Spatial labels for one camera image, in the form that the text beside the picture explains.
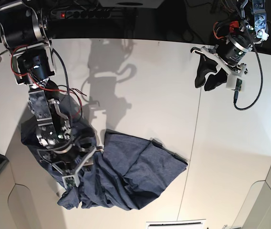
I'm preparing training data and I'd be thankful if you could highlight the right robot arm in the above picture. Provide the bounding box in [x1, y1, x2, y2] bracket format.
[0, 0, 97, 182]

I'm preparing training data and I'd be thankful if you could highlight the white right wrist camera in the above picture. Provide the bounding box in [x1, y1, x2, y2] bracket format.
[62, 175, 80, 189]

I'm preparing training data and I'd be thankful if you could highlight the black power strip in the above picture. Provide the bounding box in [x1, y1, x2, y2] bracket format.
[51, 9, 111, 20]

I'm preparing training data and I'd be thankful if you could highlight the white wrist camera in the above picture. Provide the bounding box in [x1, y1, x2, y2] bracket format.
[62, 175, 80, 189]
[226, 74, 245, 92]

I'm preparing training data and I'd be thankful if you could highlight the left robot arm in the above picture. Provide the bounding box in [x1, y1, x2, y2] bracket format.
[191, 0, 269, 91]

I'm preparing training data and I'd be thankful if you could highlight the blue grey t-shirt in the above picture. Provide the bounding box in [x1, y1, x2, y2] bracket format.
[21, 111, 188, 210]

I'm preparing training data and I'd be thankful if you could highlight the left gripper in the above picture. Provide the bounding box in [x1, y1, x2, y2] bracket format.
[195, 35, 251, 91]

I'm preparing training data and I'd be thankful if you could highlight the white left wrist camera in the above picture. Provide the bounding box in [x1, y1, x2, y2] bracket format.
[226, 74, 245, 92]

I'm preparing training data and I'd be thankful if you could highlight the black braided camera cable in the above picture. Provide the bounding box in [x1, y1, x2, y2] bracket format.
[229, 0, 264, 112]

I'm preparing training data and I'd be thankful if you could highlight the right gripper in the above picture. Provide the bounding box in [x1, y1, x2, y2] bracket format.
[37, 139, 102, 177]

